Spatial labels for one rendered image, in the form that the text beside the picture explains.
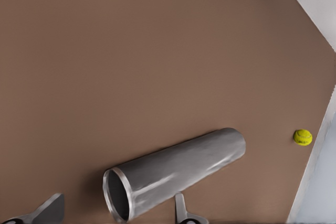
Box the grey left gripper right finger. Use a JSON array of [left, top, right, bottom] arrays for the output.
[[174, 193, 209, 224]]

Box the grey metal tennis tube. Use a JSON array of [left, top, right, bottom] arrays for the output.
[[102, 127, 247, 223]]

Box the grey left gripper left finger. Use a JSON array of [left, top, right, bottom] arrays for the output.
[[0, 193, 65, 224]]

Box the yellow tennis ball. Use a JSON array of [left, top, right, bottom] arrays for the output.
[[293, 129, 313, 146]]

